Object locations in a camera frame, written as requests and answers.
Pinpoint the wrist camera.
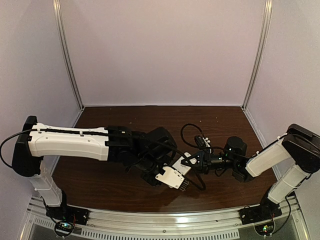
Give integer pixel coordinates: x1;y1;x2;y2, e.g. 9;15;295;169
194;135;211;152
155;165;190;192

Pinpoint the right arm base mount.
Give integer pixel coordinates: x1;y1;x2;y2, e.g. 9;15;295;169
238;193;282;237

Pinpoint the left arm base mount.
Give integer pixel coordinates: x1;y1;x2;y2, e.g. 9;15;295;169
43;190;90;239

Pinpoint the black camera cable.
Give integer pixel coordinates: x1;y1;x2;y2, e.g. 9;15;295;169
180;123;228;157
0;129;207;192

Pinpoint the white remote control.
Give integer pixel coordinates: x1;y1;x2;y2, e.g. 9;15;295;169
172;152;197;176

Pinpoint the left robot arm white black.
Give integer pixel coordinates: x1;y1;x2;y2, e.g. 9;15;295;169
11;116;185;208

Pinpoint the right black camera cable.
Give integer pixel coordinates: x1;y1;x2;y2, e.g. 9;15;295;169
180;123;228;157

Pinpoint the front aluminium rail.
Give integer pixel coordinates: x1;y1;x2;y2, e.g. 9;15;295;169
24;197;303;240

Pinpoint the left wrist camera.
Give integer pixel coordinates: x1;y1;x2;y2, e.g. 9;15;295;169
155;165;190;192

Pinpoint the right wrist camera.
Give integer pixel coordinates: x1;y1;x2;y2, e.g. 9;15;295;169
194;135;211;152

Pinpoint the aluminium corner post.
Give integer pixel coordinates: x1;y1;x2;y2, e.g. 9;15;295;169
242;0;273;110
52;0;84;110

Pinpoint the left black camera cable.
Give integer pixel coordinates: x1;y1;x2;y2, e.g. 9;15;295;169
0;129;207;192

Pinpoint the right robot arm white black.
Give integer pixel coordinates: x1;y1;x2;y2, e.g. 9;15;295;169
179;123;320;213

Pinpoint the right aluminium corner post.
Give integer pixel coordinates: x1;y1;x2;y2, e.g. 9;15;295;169
242;0;273;110

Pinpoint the left aluminium corner post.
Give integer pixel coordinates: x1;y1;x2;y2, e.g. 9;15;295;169
52;0;84;110

